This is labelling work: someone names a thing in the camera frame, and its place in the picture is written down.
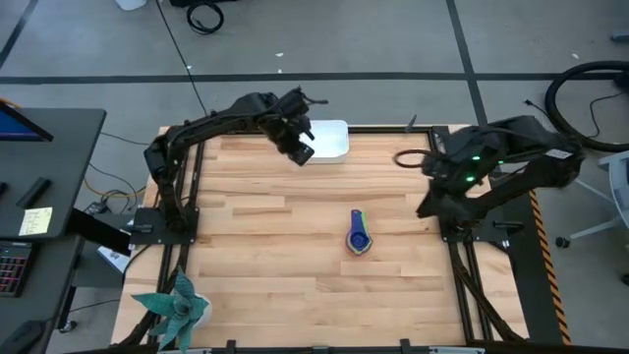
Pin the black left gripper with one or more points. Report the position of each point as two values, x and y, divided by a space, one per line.
287 135

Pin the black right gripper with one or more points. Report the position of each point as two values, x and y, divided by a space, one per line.
459 199

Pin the white plastic basket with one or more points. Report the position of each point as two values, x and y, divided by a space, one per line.
329 140

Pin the green measuring cup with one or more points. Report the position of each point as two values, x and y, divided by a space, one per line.
364 222

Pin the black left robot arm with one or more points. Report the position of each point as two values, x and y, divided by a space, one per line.
206 123

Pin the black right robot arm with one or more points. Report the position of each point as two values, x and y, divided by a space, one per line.
531 142

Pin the black hazard-striped mat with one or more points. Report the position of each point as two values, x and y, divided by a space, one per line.
521 295

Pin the grey office chair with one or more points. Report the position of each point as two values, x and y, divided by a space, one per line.
620 182

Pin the teal artificial plant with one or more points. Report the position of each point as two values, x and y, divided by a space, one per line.
177 307

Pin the white floor object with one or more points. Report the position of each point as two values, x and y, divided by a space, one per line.
130 4

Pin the black power adapter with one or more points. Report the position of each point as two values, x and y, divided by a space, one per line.
96 207

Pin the black flat panel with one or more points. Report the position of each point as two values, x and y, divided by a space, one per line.
98 231

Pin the black desk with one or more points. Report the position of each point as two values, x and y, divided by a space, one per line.
64 147

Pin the black bar-shaped object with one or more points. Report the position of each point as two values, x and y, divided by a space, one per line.
33 193

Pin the yellow sticky note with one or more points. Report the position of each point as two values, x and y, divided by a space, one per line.
35 221

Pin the laptop with blue screen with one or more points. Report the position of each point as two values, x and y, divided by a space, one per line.
15 125

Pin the keyboard with blue keys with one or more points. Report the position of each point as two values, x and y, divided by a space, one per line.
12 270

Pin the black computer mouse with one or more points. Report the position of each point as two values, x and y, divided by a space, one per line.
19 339

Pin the black aluminium table frame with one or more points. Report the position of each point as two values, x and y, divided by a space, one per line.
373 130

